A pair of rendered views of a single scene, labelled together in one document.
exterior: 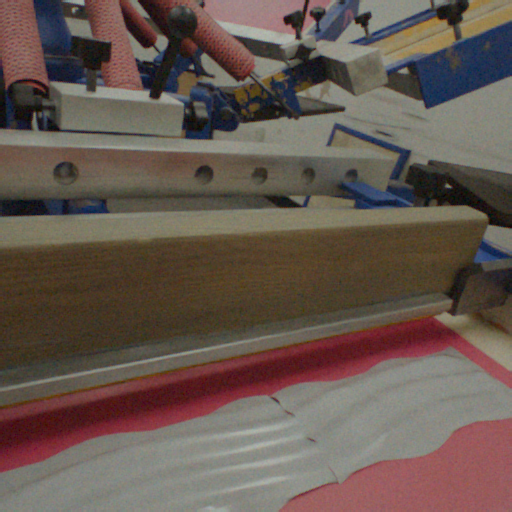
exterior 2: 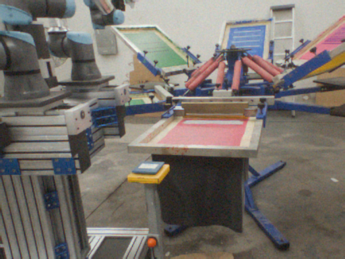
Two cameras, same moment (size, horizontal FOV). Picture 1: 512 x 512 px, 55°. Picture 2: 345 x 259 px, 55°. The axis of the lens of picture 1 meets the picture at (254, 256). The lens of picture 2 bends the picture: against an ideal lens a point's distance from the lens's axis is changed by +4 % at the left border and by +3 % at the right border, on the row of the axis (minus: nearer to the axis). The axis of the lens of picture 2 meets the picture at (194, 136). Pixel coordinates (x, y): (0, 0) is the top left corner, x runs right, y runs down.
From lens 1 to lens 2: 175 cm
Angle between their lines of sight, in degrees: 48
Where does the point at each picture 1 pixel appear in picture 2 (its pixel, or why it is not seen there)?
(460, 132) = not seen: outside the picture
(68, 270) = (195, 105)
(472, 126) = not seen: outside the picture
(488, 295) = (251, 114)
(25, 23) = (220, 79)
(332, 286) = (222, 110)
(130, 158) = (219, 99)
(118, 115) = (220, 94)
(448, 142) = not seen: outside the picture
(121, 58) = (234, 83)
